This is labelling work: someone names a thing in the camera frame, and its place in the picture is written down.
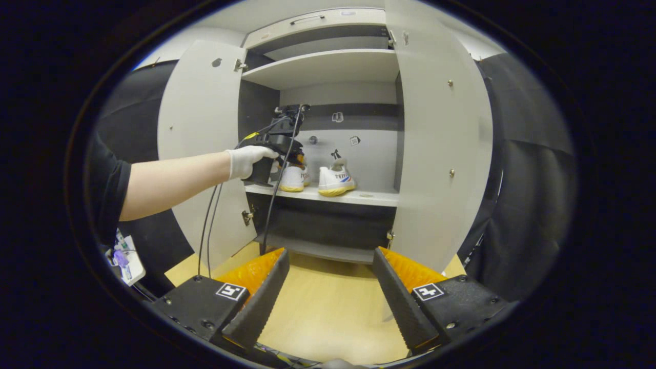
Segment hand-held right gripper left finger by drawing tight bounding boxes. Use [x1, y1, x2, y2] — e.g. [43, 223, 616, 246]
[149, 249, 291, 354]

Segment black shirt sleeve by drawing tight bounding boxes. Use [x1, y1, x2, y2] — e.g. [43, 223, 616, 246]
[85, 131, 132, 247]

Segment thick black cable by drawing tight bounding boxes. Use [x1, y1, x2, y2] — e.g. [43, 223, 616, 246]
[260, 105, 304, 255]

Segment black backdrop cloth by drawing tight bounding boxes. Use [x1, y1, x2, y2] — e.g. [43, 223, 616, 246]
[95, 51, 577, 303]

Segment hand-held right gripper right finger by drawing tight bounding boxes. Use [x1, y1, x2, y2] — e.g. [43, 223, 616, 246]
[372, 247, 519, 358]

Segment white papers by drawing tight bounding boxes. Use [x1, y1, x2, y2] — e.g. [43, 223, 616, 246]
[105, 228, 147, 286]

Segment white shoe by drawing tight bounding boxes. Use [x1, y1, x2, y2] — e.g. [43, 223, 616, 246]
[318, 158, 357, 197]
[278, 153, 311, 193]

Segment white shoe cabinet door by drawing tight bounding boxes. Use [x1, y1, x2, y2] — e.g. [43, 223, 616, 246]
[156, 40, 259, 270]
[384, 0, 494, 273]

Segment thin black cable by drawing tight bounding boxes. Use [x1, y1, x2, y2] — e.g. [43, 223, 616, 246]
[197, 184, 222, 278]
[207, 184, 225, 278]

